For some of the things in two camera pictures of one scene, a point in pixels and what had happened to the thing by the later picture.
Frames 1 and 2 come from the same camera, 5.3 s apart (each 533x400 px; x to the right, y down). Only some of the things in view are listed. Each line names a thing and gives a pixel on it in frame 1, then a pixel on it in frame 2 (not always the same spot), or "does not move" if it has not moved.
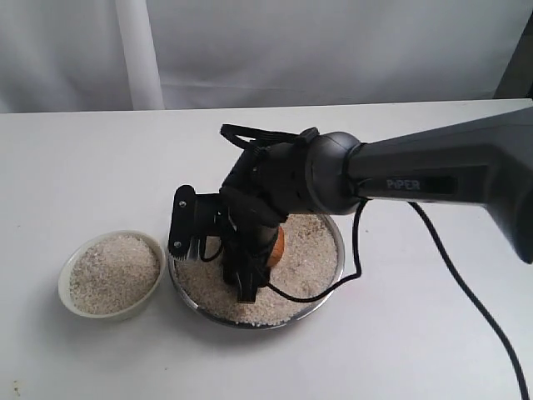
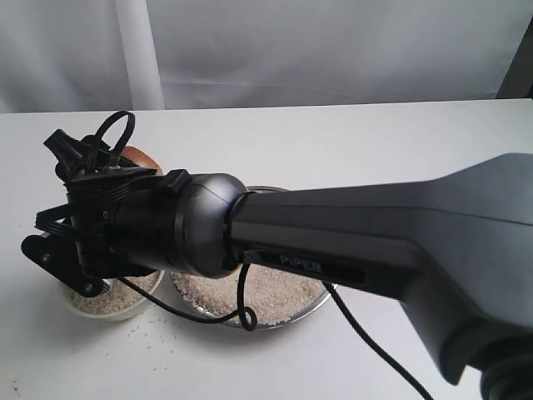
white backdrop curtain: x=128 y=55 does not move
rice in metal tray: x=308 y=266 does not move
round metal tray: x=312 y=260 does not move
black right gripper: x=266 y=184 -> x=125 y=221
